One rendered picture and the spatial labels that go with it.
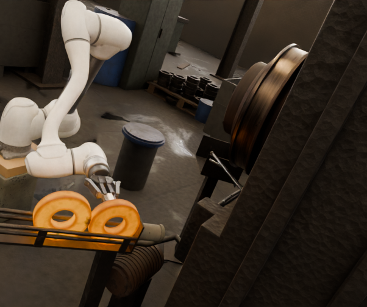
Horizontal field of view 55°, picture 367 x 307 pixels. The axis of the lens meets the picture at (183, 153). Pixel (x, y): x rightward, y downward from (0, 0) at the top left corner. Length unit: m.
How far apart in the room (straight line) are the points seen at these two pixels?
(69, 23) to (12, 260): 1.13
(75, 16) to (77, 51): 0.14
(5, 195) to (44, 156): 0.67
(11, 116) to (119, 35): 0.65
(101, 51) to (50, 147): 0.51
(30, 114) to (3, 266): 0.72
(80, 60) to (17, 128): 0.55
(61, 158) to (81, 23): 0.55
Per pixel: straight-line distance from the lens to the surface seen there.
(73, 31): 1.53
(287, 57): 1.16
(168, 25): 5.16
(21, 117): 1.86
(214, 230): 0.93
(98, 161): 1.32
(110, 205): 1.05
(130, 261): 1.26
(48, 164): 1.37
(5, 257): 1.96
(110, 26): 1.61
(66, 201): 1.01
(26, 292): 1.82
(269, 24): 11.88
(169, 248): 2.24
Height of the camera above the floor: 1.36
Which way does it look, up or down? 23 degrees down
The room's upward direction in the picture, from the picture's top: 21 degrees clockwise
